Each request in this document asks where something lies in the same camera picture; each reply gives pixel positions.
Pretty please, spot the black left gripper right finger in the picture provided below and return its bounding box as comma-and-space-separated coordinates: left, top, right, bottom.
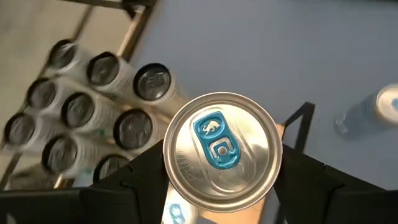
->
273, 142, 398, 224

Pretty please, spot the white Celsius can yellow band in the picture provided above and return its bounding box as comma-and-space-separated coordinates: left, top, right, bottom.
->
113, 108, 170, 155

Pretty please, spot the blue table mat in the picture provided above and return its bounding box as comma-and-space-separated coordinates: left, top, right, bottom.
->
129, 0, 398, 190

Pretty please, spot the wooden shelf black metal frame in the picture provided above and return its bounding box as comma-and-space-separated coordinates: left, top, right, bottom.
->
0, 0, 317, 190

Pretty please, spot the blue silver Red Bull can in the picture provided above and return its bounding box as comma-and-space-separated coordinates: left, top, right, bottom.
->
334, 83, 398, 136
162, 91, 284, 214

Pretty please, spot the white Celsius can black lid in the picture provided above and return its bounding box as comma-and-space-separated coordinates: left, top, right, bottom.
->
92, 154, 134, 184
132, 62, 190, 118

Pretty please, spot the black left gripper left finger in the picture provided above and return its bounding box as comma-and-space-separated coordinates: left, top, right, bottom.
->
0, 139, 170, 224

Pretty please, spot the white Celsius Arctic Vibe can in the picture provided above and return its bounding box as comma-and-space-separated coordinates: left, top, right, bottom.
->
26, 77, 68, 111
2, 111, 47, 153
46, 39, 94, 82

